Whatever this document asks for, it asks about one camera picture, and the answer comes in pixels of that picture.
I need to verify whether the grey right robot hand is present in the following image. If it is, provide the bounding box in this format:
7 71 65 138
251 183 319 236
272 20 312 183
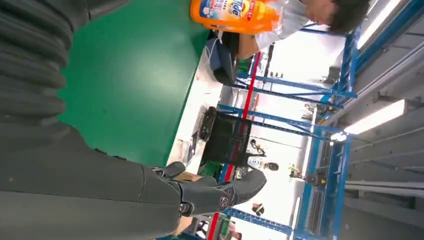
0 125 268 240

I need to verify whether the green table mat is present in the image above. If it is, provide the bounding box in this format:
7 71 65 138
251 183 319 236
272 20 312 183
57 0 211 169

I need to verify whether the green plastic crate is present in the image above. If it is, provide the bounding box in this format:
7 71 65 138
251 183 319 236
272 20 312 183
198 160 227 180

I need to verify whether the black handheld controller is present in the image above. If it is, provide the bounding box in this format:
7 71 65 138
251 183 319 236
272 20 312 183
198 106 219 142

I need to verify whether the white desk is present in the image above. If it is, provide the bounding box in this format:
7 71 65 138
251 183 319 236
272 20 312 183
166 49 233 167

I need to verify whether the black office chair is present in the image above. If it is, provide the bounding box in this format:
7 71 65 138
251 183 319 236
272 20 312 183
201 115 253 167

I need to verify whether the blue flat bag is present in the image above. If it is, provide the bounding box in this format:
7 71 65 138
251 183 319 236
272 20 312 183
204 36 238 87

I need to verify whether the red pole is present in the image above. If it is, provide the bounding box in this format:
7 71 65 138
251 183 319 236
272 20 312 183
206 50 263 240

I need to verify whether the person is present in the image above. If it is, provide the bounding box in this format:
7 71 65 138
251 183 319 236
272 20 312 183
237 0 371 61

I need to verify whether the blue steel shelf rack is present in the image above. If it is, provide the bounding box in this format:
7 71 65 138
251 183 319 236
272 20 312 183
178 0 424 240

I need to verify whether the long ceiling light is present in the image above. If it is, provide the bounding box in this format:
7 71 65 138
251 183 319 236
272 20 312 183
330 98 408 144
356 0 404 50

